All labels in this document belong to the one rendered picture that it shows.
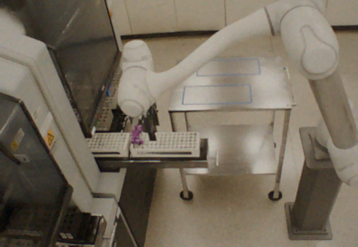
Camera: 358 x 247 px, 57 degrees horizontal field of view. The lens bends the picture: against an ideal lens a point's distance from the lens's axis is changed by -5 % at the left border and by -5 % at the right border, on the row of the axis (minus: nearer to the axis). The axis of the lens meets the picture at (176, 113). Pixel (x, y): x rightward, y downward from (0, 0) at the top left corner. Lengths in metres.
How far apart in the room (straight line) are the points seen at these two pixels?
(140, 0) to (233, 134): 1.94
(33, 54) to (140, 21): 2.74
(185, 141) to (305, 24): 0.76
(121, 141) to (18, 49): 0.64
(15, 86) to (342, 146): 1.11
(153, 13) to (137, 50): 2.58
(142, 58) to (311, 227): 1.45
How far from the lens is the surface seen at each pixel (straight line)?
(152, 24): 3.81
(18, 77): 1.07
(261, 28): 1.14
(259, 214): 2.28
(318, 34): 0.97
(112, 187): 1.57
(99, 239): 1.40
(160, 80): 1.08
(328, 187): 1.84
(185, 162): 1.50
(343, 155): 1.37
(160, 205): 2.35
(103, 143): 1.57
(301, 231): 2.21
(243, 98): 1.73
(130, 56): 1.18
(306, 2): 1.12
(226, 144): 2.24
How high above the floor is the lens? 1.96
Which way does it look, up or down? 43 degrees down
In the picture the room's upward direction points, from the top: 9 degrees counter-clockwise
